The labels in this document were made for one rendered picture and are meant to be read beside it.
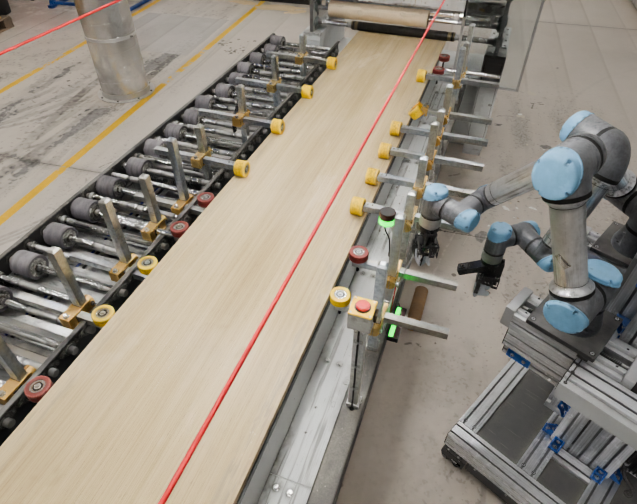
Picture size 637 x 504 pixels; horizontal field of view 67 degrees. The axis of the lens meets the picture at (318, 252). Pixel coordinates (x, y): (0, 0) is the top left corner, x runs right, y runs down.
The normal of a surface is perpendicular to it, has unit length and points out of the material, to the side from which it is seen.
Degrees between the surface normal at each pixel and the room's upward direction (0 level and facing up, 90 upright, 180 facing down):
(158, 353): 0
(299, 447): 0
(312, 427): 0
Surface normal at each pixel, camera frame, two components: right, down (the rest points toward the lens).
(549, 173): -0.77, 0.34
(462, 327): 0.00, -0.73
